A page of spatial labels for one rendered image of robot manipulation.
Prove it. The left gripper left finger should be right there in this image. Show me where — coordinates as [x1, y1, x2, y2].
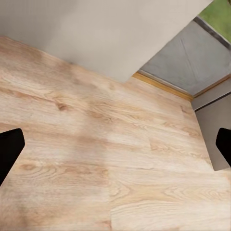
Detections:
[0, 128, 25, 186]

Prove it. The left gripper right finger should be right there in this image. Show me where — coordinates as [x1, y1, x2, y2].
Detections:
[216, 128, 231, 167]

